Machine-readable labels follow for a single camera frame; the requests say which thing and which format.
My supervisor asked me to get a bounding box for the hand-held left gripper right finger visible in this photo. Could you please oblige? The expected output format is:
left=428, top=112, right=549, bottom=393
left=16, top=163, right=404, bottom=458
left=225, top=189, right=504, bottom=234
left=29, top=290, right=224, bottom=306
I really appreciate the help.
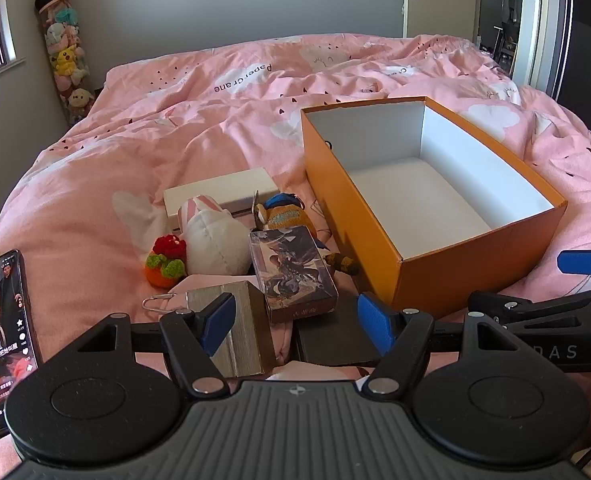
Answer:
left=357, top=292, right=529, bottom=397

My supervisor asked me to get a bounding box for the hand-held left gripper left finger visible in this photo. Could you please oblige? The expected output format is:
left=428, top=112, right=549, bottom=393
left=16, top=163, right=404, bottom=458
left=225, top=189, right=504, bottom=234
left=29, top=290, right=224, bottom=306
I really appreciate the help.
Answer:
left=68, top=292, right=236, bottom=400

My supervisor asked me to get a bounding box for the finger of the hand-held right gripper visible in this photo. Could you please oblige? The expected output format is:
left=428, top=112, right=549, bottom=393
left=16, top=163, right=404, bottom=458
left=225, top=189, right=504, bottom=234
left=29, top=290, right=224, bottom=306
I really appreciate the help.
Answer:
left=468, top=284, right=591, bottom=329
left=557, top=246, right=591, bottom=277

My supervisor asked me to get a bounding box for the silver rectangular box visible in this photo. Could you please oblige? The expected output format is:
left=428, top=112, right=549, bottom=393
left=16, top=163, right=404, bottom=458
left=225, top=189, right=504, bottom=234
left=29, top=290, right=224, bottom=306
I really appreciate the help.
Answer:
left=186, top=281, right=276, bottom=378

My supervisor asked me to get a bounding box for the orange crochet toy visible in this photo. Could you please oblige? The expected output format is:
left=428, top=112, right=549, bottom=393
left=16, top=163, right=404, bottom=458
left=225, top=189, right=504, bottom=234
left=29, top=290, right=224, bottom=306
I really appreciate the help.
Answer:
left=144, top=235, right=189, bottom=289

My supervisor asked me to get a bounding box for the orange cardboard box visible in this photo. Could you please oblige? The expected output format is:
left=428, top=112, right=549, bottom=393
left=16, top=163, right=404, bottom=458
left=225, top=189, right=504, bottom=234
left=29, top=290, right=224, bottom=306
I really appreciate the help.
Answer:
left=300, top=96, right=569, bottom=320

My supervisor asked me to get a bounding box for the flat black box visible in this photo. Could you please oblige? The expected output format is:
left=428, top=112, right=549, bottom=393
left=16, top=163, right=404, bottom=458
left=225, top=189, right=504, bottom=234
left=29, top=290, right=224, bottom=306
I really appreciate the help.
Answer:
left=293, top=295, right=383, bottom=367

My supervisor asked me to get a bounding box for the silver metal carabiner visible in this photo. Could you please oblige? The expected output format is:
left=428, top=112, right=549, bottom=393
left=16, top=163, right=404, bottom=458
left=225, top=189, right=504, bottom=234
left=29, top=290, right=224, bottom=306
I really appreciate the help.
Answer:
left=142, top=292, right=186, bottom=313

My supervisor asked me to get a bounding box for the small brown toy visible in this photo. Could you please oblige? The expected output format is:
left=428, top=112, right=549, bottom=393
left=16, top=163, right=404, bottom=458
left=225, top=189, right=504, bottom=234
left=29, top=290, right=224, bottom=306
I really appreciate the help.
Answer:
left=325, top=252, right=359, bottom=276

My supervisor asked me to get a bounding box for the pink patterned clothing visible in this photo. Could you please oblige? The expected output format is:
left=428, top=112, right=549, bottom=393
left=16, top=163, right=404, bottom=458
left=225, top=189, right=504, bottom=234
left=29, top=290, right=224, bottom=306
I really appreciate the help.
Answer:
left=266, top=360, right=371, bottom=391

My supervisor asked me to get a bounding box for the white pink bunny plush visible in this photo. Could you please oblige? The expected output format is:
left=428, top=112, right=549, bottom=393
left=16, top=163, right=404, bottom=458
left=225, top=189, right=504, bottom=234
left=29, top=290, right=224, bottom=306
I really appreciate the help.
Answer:
left=176, top=197, right=254, bottom=277

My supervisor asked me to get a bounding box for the printed card box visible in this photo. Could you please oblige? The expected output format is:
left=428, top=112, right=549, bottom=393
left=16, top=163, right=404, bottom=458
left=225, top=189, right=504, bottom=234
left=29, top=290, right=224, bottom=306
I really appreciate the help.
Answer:
left=248, top=225, right=339, bottom=324

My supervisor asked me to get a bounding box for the flat white box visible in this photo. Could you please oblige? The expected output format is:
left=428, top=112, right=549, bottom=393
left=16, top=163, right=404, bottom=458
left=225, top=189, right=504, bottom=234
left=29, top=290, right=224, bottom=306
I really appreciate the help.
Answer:
left=163, top=166, right=280, bottom=233

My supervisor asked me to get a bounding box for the pink printed blanket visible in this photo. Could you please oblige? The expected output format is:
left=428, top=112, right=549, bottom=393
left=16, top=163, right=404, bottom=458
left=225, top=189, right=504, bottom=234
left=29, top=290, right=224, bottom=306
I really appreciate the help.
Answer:
left=0, top=34, right=591, bottom=461

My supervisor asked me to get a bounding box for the black smartphone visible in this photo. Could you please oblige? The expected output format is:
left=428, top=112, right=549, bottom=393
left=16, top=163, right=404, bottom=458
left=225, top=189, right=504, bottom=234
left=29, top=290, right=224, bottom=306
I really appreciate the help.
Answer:
left=0, top=249, right=44, bottom=436

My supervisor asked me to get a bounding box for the white door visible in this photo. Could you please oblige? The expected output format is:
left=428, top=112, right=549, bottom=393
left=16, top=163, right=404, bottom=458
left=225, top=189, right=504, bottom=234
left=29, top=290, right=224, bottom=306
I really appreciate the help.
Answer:
left=403, top=0, right=481, bottom=41

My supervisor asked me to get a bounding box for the column of plush toys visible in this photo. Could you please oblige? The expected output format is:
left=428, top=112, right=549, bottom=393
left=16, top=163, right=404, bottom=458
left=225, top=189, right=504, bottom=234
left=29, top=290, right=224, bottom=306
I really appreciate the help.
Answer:
left=36, top=0, right=96, bottom=123

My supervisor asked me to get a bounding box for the orange blue plush keychain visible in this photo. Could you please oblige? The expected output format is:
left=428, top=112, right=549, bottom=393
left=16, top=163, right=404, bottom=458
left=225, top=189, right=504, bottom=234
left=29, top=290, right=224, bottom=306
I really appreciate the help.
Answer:
left=252, top=190, right=321, bottom=241

